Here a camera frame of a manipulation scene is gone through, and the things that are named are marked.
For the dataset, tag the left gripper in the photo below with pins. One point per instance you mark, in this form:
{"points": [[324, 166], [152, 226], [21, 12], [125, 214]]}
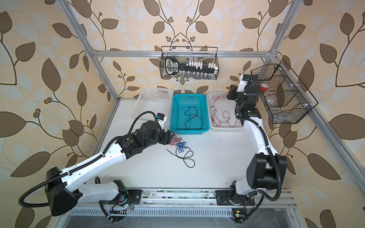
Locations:
{"points": [[166, 137]]}

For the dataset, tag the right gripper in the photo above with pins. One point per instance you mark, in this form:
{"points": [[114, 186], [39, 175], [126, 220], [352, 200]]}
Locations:
{"points": [[231, 97]]}

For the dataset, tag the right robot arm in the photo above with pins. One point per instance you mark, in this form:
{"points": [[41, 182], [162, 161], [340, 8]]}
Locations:
{"points": [[266, 171]]}

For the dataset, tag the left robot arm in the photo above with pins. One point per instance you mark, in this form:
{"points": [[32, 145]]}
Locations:
{"points": [[65, 189]]}

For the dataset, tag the right white plastic basket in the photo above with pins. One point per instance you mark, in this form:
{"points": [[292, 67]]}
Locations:
{"points": [[221, 113]]}

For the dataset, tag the white plastic basket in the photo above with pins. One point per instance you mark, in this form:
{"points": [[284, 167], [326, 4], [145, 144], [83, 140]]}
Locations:
{"points": [[221, 113], [157, 100]]}

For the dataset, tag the teal plastic basket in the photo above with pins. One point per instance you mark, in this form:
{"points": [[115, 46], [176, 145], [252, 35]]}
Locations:
{"points": [[189, 114]]}

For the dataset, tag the red item in side basket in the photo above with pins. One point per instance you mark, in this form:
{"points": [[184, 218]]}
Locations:
{"points": [[264, 87]]}

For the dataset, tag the left white plastic basket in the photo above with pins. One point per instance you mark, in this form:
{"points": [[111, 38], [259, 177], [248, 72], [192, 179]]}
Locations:
{"points": [[157, 100]]}

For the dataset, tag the black tool in basket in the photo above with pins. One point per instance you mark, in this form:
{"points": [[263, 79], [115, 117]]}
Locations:
{"points": [[172, 67]]}

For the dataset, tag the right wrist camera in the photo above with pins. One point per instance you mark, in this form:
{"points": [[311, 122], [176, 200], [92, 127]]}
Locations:
{"points": [[244, 78]]}

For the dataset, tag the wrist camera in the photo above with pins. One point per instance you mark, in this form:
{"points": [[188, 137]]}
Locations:
{"points": [[244, 78], [161, 119]]}

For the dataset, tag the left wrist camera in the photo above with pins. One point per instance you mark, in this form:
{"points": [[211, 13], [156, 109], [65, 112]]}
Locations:
{"points": [[161, 119]]}

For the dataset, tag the back black wire basket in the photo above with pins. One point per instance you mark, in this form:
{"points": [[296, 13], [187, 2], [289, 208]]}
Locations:
{"points": [[203, 54]]}

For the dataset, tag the side black wire basket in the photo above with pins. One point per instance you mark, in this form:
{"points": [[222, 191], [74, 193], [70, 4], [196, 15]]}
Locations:
{"points": [[288, 99]]}

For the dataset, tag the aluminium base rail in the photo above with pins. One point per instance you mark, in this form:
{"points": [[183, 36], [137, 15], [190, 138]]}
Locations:
{"points": [[203, 198]]}

